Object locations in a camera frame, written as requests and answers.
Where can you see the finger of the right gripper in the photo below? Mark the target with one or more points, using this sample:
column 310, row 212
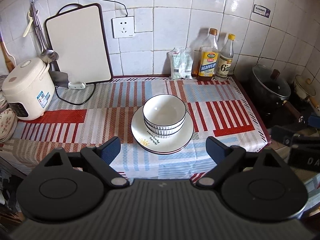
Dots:
column 288, row 137
column 314, row 121

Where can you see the yellow label cooking wine bottle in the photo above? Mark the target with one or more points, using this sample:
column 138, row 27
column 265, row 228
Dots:
column 209, row 55

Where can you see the white hanging spoon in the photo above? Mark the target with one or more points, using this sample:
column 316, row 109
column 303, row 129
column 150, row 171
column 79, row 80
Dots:
column 30, row 21

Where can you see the black wok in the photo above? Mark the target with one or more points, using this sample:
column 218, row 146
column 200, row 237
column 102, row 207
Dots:
column 277, row 112

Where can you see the white Morning Honey plate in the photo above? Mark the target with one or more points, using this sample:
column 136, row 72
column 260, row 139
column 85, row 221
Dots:
column 142, row 135

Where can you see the metal ladle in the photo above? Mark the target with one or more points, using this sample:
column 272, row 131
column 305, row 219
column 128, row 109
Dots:
column 47, row 55

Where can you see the white vinegar bottle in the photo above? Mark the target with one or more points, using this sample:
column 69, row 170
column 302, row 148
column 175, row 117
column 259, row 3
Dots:
column 225, row 59

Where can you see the white cutting board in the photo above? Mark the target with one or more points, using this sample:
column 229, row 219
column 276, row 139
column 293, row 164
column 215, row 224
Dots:
column 78, row 36

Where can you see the white plastic seasoning bag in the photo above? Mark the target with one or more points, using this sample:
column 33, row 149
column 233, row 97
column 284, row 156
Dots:
column 176, row 57

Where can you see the white wall socket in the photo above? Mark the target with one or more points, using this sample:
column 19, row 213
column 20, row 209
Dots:
column 123, row 27

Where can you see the cream enamel saucepan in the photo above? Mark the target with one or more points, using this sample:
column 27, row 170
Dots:
column 305, row 90

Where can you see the white ribbed bowl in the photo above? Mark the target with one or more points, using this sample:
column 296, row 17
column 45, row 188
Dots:
column 181, row 122
column 164, row 110
column 164, row 133

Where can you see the blue wall sticker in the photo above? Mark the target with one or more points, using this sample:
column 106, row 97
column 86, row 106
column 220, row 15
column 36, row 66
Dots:
column 260, row 10

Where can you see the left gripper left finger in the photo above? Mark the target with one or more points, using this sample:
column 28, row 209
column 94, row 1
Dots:
column 97, row 160

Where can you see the glass wok lid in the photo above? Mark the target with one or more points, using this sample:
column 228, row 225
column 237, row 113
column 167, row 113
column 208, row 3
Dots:
column 267, row 81

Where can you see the pink bunny ceramic plate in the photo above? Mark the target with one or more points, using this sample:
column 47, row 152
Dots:
column 162, row 153

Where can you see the striped checkered tablecloth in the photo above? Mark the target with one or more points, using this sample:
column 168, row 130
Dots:
column 89, row 117

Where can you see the wooden spatula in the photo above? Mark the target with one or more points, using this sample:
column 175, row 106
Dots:
column 9, row 59

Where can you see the white handled knife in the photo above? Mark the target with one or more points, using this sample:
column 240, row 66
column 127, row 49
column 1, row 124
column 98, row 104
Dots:
column 78, row 86

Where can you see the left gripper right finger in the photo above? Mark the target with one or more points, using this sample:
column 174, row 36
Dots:
column 229, row 161

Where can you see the white rice cooker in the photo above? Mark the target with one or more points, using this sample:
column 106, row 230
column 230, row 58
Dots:
column 29, row 89

